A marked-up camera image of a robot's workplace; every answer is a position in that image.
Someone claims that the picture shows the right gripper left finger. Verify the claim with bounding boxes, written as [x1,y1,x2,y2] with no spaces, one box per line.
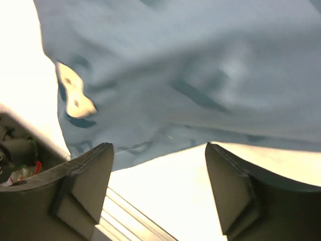
[1,143,114,240]

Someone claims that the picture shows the blue letter print pillowcase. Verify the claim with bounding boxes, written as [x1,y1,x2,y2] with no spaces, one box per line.
[34,1,320,170]

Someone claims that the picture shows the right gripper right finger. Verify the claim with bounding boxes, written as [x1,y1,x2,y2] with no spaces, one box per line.
[205,143,320,241]

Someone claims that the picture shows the aluminium front rail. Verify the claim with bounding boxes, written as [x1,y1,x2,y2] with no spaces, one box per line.
[1,105,174,240]

